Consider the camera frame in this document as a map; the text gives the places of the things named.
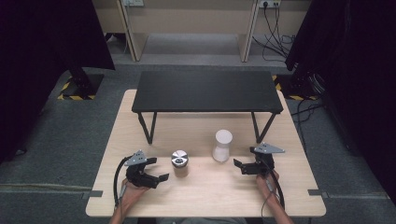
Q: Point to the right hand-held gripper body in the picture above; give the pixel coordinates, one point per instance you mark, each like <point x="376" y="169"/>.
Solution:
<point x="267" y="149"/>

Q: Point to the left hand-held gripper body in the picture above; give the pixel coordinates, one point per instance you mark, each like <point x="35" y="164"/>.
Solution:
<point x="136" y="159"/>

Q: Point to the brown spice jar silver lid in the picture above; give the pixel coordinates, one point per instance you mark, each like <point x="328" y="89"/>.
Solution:
<point x="179" y="159"/>

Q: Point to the white powder jar white lid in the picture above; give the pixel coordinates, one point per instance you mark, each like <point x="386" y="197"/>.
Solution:
<point x="222" y="146"/>

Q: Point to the black metal shelf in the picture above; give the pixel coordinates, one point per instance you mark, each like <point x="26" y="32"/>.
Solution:
<point x="207" y="91"/>

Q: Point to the person's right hand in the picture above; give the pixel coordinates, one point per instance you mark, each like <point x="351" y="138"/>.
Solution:
<point x="266" y="186"/>

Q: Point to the person's left hand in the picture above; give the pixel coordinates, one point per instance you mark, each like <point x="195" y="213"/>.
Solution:
<point x="132" y="194"/>

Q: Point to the person's grey clothing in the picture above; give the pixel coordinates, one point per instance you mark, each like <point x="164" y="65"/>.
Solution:
<point x="199" y="221"/>

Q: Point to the black stand base striped tape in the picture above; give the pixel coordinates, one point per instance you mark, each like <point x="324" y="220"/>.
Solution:
<point x="299" y="88"/>
<point x="82" y="88"/>

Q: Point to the black curtain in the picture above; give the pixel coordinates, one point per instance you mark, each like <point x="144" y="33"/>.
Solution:
<point x="361" y="77"/>
<point x="37" y="62"/>

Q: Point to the white wall socket with plugs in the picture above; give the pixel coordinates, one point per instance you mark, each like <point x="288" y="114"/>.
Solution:
<point x="269" y="3"/>

